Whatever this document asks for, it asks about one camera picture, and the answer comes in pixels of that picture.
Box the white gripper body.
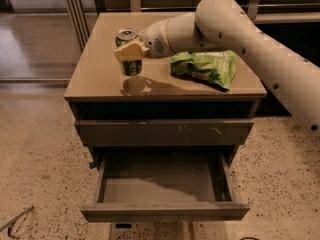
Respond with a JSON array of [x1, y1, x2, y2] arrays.
[[139, 19, 174, 58]]

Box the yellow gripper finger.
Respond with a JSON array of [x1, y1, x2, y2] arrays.
[[114, 40, 149, 62]]

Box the green soda can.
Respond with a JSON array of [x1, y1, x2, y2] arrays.
[[115, 28, 142, 76]]

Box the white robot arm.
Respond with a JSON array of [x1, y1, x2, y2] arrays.
[[114, 0, 320, 138]]

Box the grey drawer cabinet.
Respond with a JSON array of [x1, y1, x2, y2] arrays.
[[63, 11, 268, 240]]

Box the closed grey top drawer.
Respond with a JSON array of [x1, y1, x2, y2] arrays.
[[75, 119, 253, 147]]

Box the open grey middle drawer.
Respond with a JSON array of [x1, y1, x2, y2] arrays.
[[81, 152, 250, 223]]

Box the green chip bag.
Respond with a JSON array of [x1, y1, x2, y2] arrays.
[[170, 50, 236, 90]]

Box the metal rod on floor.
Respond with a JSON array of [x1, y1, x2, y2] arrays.
[[0, 206, 34, 232]]

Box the metal railing frame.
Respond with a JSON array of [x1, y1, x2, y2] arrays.
[[60, 0, 320, 52]]

